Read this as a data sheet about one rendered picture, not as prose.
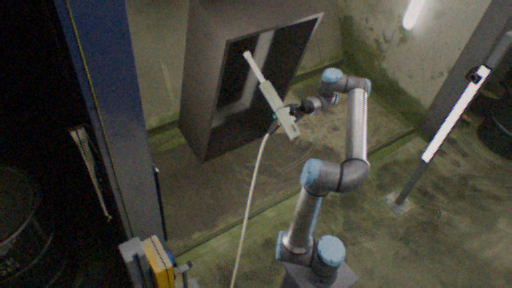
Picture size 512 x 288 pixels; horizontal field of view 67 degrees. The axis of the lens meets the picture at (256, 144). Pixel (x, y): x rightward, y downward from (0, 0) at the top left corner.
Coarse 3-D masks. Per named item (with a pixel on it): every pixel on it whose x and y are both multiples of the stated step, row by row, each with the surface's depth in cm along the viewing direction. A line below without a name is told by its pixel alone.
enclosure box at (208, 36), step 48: (192, 0) 190; (240, 0) 193; (288, 0) 201; (192, 48) 212; (240, 48) 250; (288, 48) 240; (192, 96) 239; (240, 96) 302; (192, 144) 274; (240, 144) 292
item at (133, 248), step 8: (128, 240) 107; (136, 240) 108; (120, 248) 106; (128, 248) 106; (136, 248) 106; (128, 256) 104; (136, 256) 107; (144, 256) 106; (128, 264) 104; (136, 264) 110; (144, 264) 110; (128, 272) 108; (136, 272) 110; (144, 272) 113; (136, 280) 113; (144, 280) 119; (152, 280) 120
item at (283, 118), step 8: (248, 56) 187; (256, 72) 185; (264, 80) 184; (264, 88) 182; (272, 88) 183; (272, 96) 181; (272, 104) 181; (280, 104) 181; (280, 112) 179; (280, 120) 180; (288, 120) 179; (272, 128) 191; (288, 128) 178; (296, 128) 178; (288, 136) 180; (296, 136) 177
